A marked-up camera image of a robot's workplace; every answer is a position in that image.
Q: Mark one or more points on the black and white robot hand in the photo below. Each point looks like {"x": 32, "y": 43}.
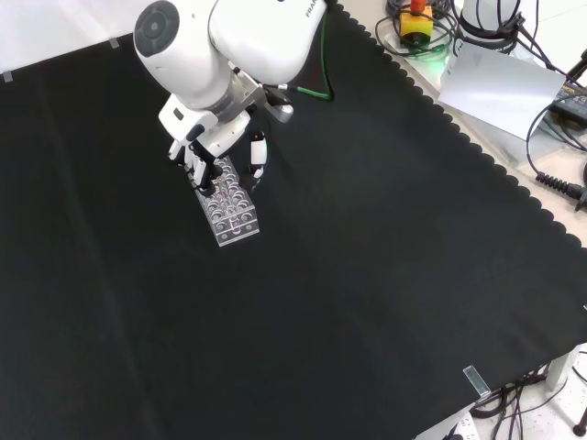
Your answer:
{"x": 192, "y": 124}

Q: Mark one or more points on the clear test tube rack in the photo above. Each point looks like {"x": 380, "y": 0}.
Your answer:
{"x": 235, "y": 215}

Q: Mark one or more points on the clear tape strip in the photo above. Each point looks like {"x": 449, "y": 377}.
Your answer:
{"x": 477, "y": 381}
{"x": 6, "y": 76}
{"x": 114, "y": 42}

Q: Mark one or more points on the black bench cloth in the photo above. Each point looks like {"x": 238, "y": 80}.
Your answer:
{"x": 321, "y": 275}

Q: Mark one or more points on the yellow stop button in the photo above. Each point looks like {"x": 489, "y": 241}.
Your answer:
{"x": 415, "y": 27}

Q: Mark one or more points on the pale board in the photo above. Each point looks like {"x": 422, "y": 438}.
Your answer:
{"x": 495, "y": 87}

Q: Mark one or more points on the black power adapter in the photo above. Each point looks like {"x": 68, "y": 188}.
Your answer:
{"x": 571, "y": 101}

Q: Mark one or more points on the white power strip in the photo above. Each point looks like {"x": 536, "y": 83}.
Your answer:
{"x": 461, "y": 428}

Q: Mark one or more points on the white table leg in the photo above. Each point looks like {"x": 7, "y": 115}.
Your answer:
{"x": 560, "y": 369}

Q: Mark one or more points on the black tripod leg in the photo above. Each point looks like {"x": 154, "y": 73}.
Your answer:
{"x": 579, "y": 424}

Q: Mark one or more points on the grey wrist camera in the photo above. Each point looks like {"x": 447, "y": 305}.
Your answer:
{"x": 280, "y": 112}

